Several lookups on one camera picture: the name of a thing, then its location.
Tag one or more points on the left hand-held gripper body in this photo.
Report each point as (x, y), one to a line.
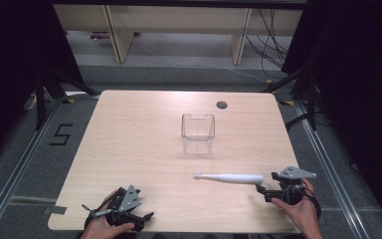
(128, 200)

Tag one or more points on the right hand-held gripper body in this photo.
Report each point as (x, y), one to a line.
(295, 173)

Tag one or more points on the white electric toothbrush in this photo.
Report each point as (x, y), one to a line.
(238, 178)

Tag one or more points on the clear plastic container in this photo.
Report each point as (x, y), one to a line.
(198, 146)

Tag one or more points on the person's right hand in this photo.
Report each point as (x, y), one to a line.
(303, 214)

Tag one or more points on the person's left hand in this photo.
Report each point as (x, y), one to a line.
(101, 230)

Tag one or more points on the black metal stand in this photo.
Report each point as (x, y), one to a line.
(311, 106)
(40, 99)

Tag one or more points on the yellow black tape piece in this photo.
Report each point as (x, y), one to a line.
(68, 100)
(286, 103)

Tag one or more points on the grey tape piece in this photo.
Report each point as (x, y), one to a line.
(55, 210)

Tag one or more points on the black curtain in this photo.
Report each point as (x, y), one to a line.
(361, 83)
(13, 49)

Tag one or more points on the beige wooden shelf unit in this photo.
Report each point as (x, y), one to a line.
(122, 40)

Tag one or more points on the metal floor rail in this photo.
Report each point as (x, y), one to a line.
(328, 172)
(16, 172)

